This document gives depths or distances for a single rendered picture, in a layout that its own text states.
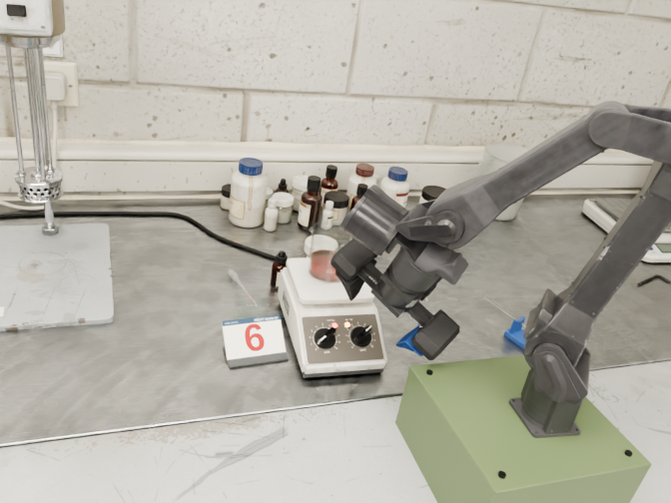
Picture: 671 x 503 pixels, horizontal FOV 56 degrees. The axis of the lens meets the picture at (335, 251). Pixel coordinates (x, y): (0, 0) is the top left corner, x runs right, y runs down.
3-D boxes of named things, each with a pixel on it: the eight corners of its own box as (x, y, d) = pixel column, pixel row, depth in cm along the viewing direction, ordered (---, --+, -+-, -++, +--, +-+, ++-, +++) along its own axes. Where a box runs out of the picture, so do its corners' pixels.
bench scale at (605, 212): (641, 265, 140) (650, 247, 137) (576, 211, 161) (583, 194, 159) (710, 264, 145) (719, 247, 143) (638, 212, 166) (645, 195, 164)
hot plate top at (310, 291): (375, 302, 98) (376, 297, 97) (300, 305, 94) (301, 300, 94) (353, 260, 107) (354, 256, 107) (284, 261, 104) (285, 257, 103)
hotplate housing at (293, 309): (385, 375, 95) (395, 332, 91) (301, 381, 92) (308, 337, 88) (345, 290, 114) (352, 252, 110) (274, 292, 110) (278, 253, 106)
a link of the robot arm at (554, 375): (585, 370, 77) (602, 326, 74) (580, 412, 69) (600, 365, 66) (530, 351, 79) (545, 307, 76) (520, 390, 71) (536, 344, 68)
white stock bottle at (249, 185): (261, 212, 135) (266, 155, 128) (266, 229, 129) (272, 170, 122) (227, 212, 133) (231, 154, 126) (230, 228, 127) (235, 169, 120)
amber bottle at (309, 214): (315, 221, 135) (322, 173, 130) (321, 231, 132) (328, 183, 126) (295, 221, 134) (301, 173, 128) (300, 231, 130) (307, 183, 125)
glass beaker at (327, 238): (336, 263, 105) (344, 219, 101) (350, 285, 100) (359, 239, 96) (297, 266, 102) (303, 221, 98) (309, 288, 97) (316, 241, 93)
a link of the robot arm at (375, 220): (482, 204, 74) (399, 145, 75) (467, 227, 67) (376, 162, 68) (429, 272, 80) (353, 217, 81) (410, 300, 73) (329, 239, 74)
